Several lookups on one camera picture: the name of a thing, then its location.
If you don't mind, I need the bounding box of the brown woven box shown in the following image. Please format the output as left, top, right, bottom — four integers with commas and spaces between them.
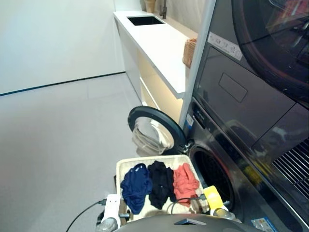
183, 38, 198, 67

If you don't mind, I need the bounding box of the grey stacked dryer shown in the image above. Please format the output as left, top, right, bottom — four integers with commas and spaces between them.
193, 0, 309, 201

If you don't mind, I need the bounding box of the beige vase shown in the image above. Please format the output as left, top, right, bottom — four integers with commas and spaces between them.
144, 0, 157, 13

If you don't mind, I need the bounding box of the black garment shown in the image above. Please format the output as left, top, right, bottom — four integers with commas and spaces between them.
147, 160, 177, 210

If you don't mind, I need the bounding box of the coral red garment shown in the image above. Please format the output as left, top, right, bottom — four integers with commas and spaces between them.
172, 162, 200, 207

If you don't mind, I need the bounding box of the white counter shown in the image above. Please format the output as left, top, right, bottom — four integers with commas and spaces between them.
112, 11, 198, 124

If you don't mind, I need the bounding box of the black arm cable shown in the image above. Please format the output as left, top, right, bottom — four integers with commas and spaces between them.
169, 195, 208, 215
65, 198, 107, 232

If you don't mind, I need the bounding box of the navy blue garment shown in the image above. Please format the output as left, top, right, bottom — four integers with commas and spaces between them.
120, 163, 153, 215

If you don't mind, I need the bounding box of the round glass washer door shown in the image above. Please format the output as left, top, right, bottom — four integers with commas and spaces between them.
127, 105, 187, 156

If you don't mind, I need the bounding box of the blue white washer sticker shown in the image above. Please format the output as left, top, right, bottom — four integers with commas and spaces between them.
251, 218, 278, 232

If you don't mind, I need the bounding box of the pale woven laundry basket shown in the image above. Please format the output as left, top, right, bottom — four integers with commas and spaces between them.
115, 154, 211, 220

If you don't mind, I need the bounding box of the black recessed sink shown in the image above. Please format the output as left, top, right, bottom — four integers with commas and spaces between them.
126, 15, 167, 27

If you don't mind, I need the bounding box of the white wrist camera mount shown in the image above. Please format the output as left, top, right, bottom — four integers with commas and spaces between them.
203, 185, 223, 210
102, 194, 121, 223

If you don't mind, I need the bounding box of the grey robot torso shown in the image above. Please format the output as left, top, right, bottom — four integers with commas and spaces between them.
118, 213, 266, 232

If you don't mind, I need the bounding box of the white cabinet side panel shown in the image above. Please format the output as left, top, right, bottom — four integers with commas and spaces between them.
178, 0, 217, 125

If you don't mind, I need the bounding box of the blue barcode label sticker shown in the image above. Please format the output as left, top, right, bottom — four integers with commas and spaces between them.
185, 113, 195, 128

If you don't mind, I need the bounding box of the dark metal faucet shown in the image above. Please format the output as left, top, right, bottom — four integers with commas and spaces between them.
158, 0, 168, 19

